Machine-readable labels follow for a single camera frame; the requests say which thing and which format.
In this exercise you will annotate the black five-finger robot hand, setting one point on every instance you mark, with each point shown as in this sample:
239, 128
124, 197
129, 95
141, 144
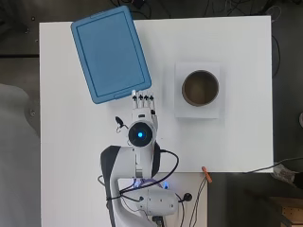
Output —
143, 110

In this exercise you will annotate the orange clamp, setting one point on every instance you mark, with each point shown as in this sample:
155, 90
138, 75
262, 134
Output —
207, 175

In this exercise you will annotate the black round plug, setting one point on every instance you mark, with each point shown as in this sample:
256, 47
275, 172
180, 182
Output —
187, 197

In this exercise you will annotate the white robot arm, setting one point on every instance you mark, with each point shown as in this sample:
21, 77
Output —
126, 159

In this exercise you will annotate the blue plastic box lid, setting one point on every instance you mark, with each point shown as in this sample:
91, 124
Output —
110, 53

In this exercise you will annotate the white flat box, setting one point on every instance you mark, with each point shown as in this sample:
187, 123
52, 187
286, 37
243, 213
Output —
196, 112

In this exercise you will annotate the brown round tub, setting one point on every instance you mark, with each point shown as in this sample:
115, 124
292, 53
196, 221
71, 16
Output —
200, 89

